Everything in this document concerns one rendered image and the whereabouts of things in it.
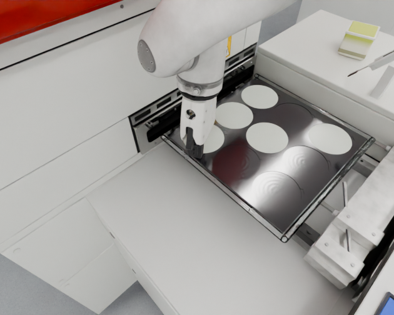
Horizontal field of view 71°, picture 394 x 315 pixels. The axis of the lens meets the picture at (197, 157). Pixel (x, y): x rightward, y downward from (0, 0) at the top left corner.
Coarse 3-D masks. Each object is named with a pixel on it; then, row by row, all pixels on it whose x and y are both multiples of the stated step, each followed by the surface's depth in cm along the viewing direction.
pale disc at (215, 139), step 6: (216, 126) 70; (210, 132) 68; (216, 132) 68; (222, 132) 68; (186, 138) 67; (210, 138) 67; (216, 138) 67; (222, 138) 67; (204, 144) 66; (210, 144) 66; (216, 144) 66; (222, 144) 66; (204, 150) 65; (210, 150) 65
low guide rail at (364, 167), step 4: (352, 156) 70; (348, 160) 71; (360, 160) 69; (364, 160) 69; (356, 164) 70; (360, 164) 69; (364, 164) 68; (368, 164) 68; (372, 164) 68; (352, 168) 71; (356, 168) 70; (360, 168) 69; (364, 168) 69; (368, 168) 68; (372, 168) 68; (360, 172) 70; (364, 172) 69; (368, 172) 68
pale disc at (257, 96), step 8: (248, 88) 79; (256, 88) 79; (264, 88) 79; (248, 96) 77; (256, 96) 77; (264, 96) 77; (272, 96) 77; (248, 104) 75; (256, 104) 75; (264, 104) 75; (272, 104) 75
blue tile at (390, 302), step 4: (388, 300) 39; (392, 300) 39; (388, 304) 39; (392, 304) 39; (384, 308) 39; (388, 308) 39; (392, 308) 39; (380, 312) 39; (384, 312) 38; (388, 312) 38; (392, 312) 38
